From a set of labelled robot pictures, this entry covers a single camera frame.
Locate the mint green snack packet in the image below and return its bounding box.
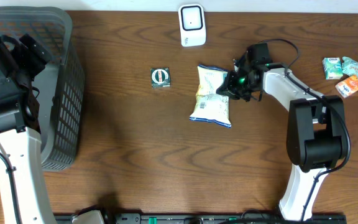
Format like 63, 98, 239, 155
342, 57, 358, 78

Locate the dark grey plastic basket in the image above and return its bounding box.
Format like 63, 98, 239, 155
0, 6, 86, 172

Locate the teal small tissue pack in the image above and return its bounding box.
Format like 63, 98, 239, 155
322, 57, 343, 80

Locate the orange small snack pack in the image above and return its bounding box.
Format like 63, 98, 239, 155
335, 75, 358, 98

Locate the orange wet wipes pack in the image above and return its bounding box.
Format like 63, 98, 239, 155
189, 65, 231, 128

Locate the dark round-label can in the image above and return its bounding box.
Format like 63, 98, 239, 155
150, 67, 171, 88

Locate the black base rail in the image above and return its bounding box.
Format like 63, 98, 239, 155
54, 212, 348, 224

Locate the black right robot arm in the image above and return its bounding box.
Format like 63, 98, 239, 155
216, 63, 351, 222

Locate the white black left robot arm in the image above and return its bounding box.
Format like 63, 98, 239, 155
0, 34, 104, 223

